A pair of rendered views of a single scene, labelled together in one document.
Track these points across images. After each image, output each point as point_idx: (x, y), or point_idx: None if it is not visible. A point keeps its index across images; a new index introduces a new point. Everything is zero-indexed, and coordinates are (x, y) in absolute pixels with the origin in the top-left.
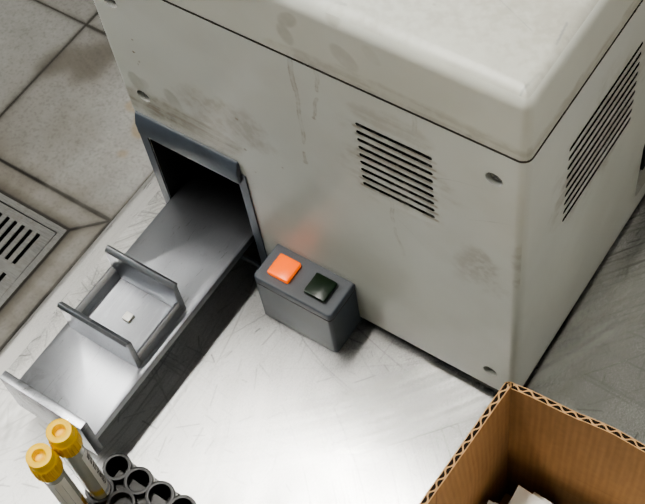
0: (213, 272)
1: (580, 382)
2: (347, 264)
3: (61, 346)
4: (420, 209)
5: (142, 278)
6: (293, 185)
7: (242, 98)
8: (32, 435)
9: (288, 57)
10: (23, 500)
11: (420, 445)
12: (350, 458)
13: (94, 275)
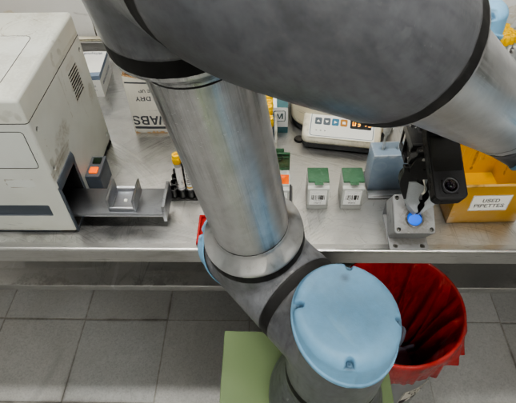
0: (100, 190)
1: None
2: (89, 149)
3: (143, 210)
4: (82, 89)
5: (112, 193)
6: (75, 134)
7: (60, 113)
8: (174, 224)
9: (56, 73)
10: (194, 214)
11: (131, 149)
12: (142, 158)
13: (109, 241)
